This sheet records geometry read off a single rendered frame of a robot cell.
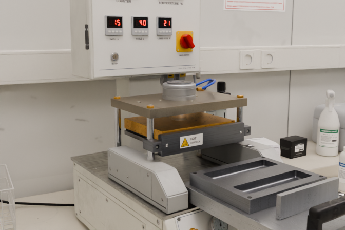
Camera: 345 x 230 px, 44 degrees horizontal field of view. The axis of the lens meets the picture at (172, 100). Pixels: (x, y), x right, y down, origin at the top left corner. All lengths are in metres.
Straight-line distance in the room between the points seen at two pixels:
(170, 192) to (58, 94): 0.71
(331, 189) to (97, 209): 0.56
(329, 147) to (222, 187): 1.01
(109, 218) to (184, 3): 0.58
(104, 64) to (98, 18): 0.11
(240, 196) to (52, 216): 0.69
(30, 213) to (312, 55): 1.24
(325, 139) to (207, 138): 0.85
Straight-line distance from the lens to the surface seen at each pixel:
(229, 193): 0.76
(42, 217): 1.29
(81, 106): 1.44
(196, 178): 0.82
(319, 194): 0.78
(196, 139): 0.93
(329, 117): 1.71
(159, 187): 0.82
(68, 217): 1.27
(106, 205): 1.04
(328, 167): 1.63
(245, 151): 1.02
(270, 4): 1.78
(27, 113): 1.41
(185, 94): 0.97
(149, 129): 0.88
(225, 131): 0.98
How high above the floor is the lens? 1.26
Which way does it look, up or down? 9 degrees down
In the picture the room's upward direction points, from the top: straight up
